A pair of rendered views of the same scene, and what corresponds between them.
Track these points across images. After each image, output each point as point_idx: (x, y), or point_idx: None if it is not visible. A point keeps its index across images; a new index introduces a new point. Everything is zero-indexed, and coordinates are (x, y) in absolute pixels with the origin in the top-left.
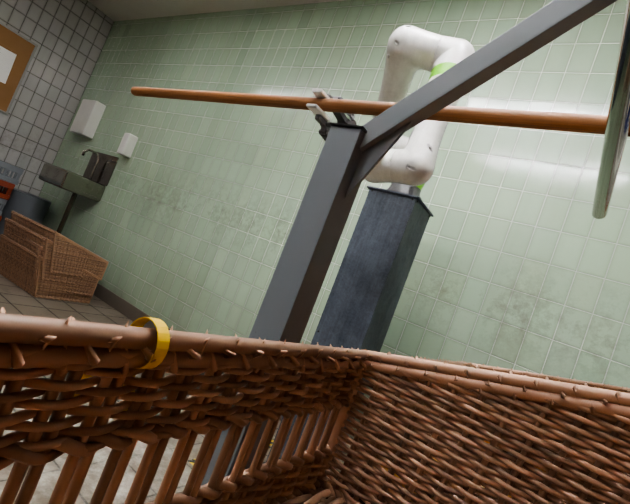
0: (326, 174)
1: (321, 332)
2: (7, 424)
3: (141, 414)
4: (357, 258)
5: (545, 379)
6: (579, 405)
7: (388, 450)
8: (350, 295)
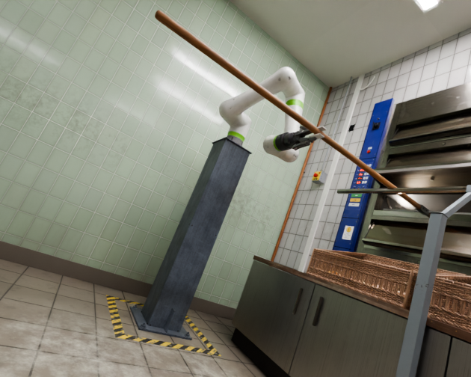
0: (442, 230)
1: (194, 226)
2: None
3: None
4: (217, 181)
5: (445, 274)
6: (448, 279)
7: None
8: (212, 203)
